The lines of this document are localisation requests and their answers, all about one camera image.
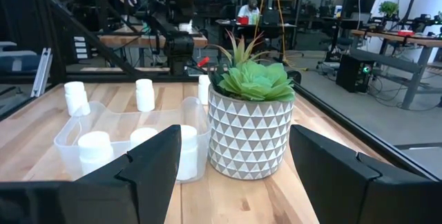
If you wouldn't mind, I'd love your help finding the dark office desk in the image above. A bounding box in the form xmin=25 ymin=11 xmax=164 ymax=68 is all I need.
xmin=214 ymin=19 xmax=298 ymax=57

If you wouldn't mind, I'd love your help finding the clear plastic basket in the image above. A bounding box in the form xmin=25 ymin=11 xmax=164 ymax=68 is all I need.
xmin=54 ymin=96 xmax=212 ymax=184

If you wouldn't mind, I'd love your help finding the grey desk with wooden top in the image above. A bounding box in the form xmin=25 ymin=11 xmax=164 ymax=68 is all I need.
xmin=349 ymin=28 xmax=442 ymax=111

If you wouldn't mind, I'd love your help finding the silver aluminium bracket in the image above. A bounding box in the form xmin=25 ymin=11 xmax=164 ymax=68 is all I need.
xmin=30 ymin=47 xmax=53 ymax=97

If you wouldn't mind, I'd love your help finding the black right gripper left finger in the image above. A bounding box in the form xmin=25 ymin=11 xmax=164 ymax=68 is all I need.
xmin=0 ymin=124 xmax=182 ymax=224

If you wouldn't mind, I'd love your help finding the orange hanging cable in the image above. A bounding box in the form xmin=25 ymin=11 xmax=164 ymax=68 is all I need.
xmin=253 ymin=0 xmax=267 ymax=40
xmin=273 ymin=0 xmax=308 ymax=71

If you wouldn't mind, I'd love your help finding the white pill bottle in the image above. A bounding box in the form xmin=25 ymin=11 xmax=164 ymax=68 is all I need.
xmin=198 ymin=74 xmax=211 ymax=106
xmin=135 ymin=78 xmax=156 ymax=113
xmin=64 ymin=81 xmax=91 ymax=118
xmin=175 ymin=124 xmax=199 ymax=182
xmin=77 ymin=131 xmax=115 ymax=176
xmin=129 ymin=127 xmax=159 ymax=151

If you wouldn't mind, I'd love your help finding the black computer monitor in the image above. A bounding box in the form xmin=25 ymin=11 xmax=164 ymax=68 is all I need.
xmin=357 ymin=0 xmax=381 ymax=15

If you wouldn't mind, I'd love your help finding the black table clamp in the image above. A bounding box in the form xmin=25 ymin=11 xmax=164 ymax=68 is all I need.
xmin=285 ymin=70 xmax=303 ymax=85

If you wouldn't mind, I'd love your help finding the small green potted plant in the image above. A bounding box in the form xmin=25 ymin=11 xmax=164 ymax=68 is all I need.
xmin=378 ymin=1 xmax=400 ymax=19

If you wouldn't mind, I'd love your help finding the artificial succulent in patterned pot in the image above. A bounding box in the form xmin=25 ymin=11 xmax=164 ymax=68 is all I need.
xmin=206 ymin=30 xmax=297 ymax=180

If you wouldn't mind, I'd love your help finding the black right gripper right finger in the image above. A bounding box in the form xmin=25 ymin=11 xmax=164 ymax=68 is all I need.
xmin=289 ymin=124 xmax=442 ymax=224

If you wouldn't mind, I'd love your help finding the black computer tower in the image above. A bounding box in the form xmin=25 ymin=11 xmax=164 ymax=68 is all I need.
xmin=335 ymin=54 xmax=376 ymax=93

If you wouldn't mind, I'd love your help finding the black labelled control box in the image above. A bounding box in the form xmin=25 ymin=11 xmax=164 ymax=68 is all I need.
xmin=73 ymin=35 xmax=90 ymax=61

